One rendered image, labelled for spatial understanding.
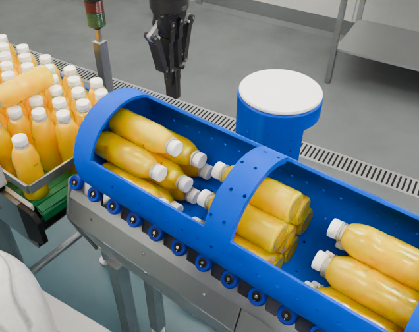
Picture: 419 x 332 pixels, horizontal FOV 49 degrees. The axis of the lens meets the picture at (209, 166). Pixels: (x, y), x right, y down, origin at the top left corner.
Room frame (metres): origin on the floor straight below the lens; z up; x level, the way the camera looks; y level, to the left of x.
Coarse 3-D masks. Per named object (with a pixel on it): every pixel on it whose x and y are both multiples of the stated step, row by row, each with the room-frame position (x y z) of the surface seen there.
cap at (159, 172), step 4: (156, 168) 0.81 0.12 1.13; (160, 168) 0.81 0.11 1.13; (164, 168) 0.81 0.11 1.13; (152, 172) 0.80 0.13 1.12; (156, 172) 0.80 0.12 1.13; (160, 172) 0.80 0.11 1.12; (164, 172) 0.81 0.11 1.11; (152, 176) 0.80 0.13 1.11; (156, 176) 0.79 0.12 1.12; (160, 176) 0.80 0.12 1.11; (164, 176) 0.81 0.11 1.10; (156, 180) 0.80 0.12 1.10; (160, 180) 0.80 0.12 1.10
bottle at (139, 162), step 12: (108, 132) 0.93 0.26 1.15; (96, 144) 0.90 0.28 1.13; (108, 144) 0.88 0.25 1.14; (120, 144) 0.88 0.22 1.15; (132, 144) 0.88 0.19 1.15; (108, 156) 0.87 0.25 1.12; (120, 156) 0.85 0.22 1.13; (132, 156) 0.84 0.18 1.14; (144, 156) 0.84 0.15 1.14; (132, 168) 0.82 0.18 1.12; (144, 168) 0.81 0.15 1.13
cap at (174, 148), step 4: (172, 140) 0.86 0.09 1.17; (176, 140) 0.86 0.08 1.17; (172, 144) 0.85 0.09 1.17; (176, 144) 0.85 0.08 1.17; (180, 144) 0.86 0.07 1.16; (168, 148) 0.85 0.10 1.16; (172, 148) 0.84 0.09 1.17; (176, 148) 0.85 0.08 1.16; (180, 148) 0.86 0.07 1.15; (168, 152) 0.84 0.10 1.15; (172, 152) 0.84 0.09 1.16; (176, 152) 0.85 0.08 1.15; (180, 152) 0.86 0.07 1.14; (176, 156) 0.84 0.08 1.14
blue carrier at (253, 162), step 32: (128, 96) 0.96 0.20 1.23; (96, 128) 0.87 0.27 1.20; (192, 128) 0.99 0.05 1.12; (224, 128) 0.86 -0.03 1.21; (96, 160) 0.91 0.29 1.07; (224, 160) 0.92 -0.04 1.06; (256, 160) 0.72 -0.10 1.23; (288, 160) 0.75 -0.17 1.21; (128, 192) 0.75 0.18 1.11; (224, 192) 0.66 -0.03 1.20; (320, 192) 0.76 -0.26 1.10; (352, 192) 0.70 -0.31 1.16; (160, 224) 0.70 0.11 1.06; (192, 224) 0.64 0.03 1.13; (224, 224) 0.61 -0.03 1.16; (320, 224) 0.74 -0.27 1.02; (384, 224) 0.67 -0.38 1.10; (416, 224) 0.63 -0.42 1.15; (224, 256) 0.59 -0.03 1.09; (256, 256) 0.55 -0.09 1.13; (256, 288) 0.56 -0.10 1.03; (288, 288) 0.50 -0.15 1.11; (320, 320) 0.46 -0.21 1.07; (352, 320) 0.43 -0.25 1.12; (416, 320) 0.40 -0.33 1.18
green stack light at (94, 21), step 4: (104, 12) 1.54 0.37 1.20; (88, 16) 1.51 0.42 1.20; (92, 16) 1.50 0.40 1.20; (96, 16) 1.51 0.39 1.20; (100, 16) 1.51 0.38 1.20; (104, 16) 1.53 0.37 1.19; (88, 20) 1.51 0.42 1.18; (92, 20) 1.50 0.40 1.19; (96, 20) 1.50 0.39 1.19; (100, 20) 1.51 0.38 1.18; (104, 20) 1.53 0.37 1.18; (88, 24) 1.51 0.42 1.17; (92, 24) 1.50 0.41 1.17; (96, 24) 1.50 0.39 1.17; (100, 24) 1.51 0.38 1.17; (104, 24) 1.52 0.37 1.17
